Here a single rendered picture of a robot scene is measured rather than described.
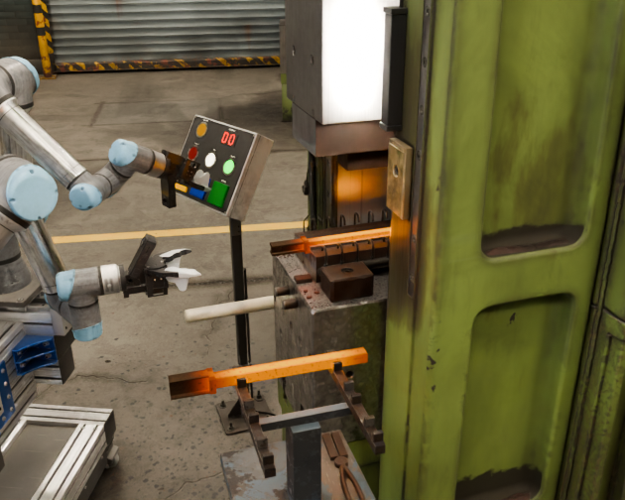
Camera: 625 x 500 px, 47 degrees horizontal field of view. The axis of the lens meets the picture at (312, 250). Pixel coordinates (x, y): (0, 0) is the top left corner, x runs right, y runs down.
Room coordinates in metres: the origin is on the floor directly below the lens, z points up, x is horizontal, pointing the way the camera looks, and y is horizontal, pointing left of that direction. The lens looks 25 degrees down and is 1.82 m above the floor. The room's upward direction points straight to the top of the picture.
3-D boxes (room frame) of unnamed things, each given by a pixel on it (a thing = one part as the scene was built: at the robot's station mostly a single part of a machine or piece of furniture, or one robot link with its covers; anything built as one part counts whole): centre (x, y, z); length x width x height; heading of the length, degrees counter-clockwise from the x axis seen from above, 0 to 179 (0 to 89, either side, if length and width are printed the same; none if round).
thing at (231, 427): (2.32, 0.27, 0.05); 0.22 x 0.22 x 0.09; 18
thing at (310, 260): (1.88, -0.18, 0.96); 0.42 x 0.20 x 0.09; 108
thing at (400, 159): (1.56, -0.20, 1.27); 0.09 x 0.02 x 0.17; 18
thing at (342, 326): (1.83, -0.20, 0.69); 0.56 x 0.38 x 0.45; 108
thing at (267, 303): (2.11, 0.22, 0.62); 0.44 x 0.05 x 0.05; 108
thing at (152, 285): (1.65, 0.44, 0.97); 0.12 x 0.08 x 0.09; 108
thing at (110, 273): (1.62, 0.51, 0.98); 0.08 x 0.05 x 0.08; 18
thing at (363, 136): (1.88, -0.18, 1.32); 0.42 x 0.20 x 0.10; 108
